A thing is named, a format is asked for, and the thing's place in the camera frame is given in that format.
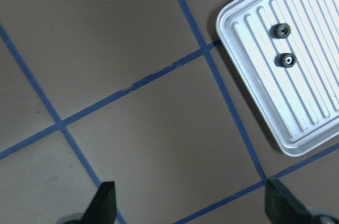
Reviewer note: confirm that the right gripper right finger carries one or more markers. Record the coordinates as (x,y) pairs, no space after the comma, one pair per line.
(281,206)

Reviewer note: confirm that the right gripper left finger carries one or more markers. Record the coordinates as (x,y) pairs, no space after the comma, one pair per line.
(103,206)

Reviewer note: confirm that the silver ribbed metal tray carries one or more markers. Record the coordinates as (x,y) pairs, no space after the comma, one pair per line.
(299,104)

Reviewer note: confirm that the black bearing gear lower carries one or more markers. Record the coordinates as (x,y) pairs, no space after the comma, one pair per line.
(285,60)

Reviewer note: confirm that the black bearing gear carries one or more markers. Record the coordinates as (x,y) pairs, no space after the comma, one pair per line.
(281,30)
(285,60)

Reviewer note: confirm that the black bearing gear upper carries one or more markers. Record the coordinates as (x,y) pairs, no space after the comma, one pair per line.
(281,30)

